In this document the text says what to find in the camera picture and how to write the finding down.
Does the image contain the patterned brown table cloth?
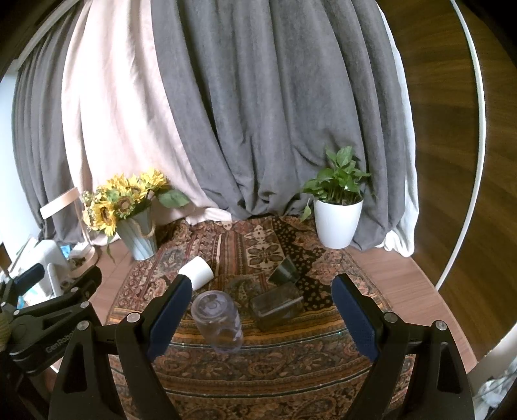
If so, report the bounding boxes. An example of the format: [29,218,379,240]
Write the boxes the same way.
[104,216,418,420]

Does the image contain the pale pink curtain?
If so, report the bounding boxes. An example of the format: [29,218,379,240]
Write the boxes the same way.
[62,0,236,246]

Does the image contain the sunflower bouquet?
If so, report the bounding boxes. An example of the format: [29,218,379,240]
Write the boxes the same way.
[81,169,190,238]

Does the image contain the dark tinted glass cup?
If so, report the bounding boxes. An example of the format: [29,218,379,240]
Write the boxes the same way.
[268,257,300,285]

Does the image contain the grey curtain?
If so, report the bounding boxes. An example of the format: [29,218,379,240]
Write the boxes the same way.
[151,0,417,252]
[11,28,94,245]

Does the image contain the white crumpled cloth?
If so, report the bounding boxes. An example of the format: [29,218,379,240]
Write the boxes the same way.
[479,369,517,409]

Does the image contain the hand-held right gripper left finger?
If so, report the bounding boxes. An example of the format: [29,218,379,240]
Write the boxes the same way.
[50,275,194,420]

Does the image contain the white curtain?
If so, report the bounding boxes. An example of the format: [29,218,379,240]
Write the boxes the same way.
[379,16,419,257]

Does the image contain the white plant pot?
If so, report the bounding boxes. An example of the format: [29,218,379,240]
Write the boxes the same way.
[313,197,364,250]

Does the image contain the square clear glass cup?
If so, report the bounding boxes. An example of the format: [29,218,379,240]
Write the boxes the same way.
[249,282,304,332]

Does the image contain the white cup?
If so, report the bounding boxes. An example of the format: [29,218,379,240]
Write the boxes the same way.
[178,257,214,291]

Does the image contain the light wooden chair back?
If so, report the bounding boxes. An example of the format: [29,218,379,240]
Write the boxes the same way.
[39,187,81,219]

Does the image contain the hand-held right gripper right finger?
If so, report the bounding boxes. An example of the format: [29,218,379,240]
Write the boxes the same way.
[331,273,479,420]

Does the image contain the white plastic stool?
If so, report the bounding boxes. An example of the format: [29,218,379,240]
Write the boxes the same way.
[34,240,67,295]

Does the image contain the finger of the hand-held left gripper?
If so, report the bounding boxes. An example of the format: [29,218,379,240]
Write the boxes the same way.
[9,266,103,377]
[0,263,45,308]

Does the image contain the green leafy plant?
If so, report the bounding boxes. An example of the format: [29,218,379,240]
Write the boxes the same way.
[300,146,372,223]

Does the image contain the light blue ribbed vase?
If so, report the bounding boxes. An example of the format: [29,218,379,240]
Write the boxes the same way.
[116,210,158,261]

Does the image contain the clear upside-down glass cup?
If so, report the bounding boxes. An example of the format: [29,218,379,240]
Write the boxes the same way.
[191,290,244,354]

